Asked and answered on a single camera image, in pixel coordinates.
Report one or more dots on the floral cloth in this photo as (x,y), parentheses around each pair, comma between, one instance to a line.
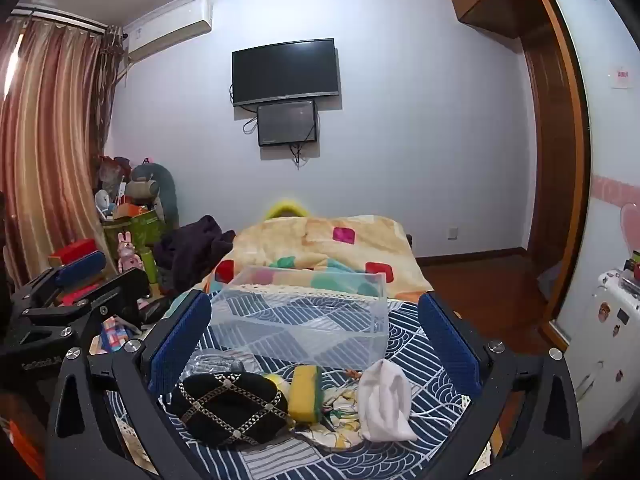
(337,402)

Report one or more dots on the small black monitor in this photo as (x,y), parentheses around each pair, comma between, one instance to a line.
(287,122)

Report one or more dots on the white sticker-covered fridge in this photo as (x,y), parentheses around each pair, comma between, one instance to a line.
(610,360)

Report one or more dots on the white wall outlet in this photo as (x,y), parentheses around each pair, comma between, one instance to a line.
(452,234)

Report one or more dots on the green cardboard box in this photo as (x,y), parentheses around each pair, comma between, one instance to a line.
(145,230)

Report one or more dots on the clear plastic bag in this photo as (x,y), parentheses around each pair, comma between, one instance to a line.
(215,360)

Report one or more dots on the green bottle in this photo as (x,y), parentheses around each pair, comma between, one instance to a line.
(150,265)

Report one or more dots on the curtain rail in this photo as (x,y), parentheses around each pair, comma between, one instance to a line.
(60,15)

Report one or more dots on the clear plastic storage box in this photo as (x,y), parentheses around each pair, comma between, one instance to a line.
(300,330)

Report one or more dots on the colourful printed packet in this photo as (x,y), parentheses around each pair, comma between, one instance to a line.
(116,335)

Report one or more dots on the yellow ball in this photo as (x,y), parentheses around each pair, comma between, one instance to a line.
(277,382)

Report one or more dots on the dark purple cloth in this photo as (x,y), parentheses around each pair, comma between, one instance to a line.
(190,250)

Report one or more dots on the wall-mounted black television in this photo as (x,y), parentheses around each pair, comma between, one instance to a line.
(285,70)

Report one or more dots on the pink bunny toy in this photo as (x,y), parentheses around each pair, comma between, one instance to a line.
(129,255)

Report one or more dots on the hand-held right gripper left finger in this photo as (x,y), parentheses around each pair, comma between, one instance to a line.
(180,342)

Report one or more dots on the grey green plush toy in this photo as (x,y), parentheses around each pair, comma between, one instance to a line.
(165,185)

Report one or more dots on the white air conditioner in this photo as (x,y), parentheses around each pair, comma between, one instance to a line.
(170,32)

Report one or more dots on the wooden wardrobe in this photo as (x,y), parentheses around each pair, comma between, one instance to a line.
(555,160)

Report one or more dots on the yellow plush item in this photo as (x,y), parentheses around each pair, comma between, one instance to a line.
(285,207)

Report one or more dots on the orange bag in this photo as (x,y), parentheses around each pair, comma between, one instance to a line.
(20,450)

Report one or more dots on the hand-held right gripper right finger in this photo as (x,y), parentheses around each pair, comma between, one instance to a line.
(447,345)

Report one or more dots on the pink heart decoration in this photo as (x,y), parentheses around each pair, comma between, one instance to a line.
(630,225)

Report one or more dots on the white sock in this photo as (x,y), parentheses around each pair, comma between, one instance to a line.
(385,400)

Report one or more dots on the blue patterned bedsheet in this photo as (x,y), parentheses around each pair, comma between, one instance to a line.
(325,460)

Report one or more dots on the red box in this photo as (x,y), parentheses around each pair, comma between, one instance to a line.
(75,250)

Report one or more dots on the yellow green sponge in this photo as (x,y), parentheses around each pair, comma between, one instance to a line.
(306,392)

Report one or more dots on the striped brown curtain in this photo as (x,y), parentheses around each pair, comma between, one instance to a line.
(50,135)

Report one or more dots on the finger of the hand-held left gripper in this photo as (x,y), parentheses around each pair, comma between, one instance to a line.
(125,285)
(80,267)

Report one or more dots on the red wall sticker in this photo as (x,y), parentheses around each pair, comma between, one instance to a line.
(621,77)

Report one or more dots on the orange patchwork blanket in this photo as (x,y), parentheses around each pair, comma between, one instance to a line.
(310,240)

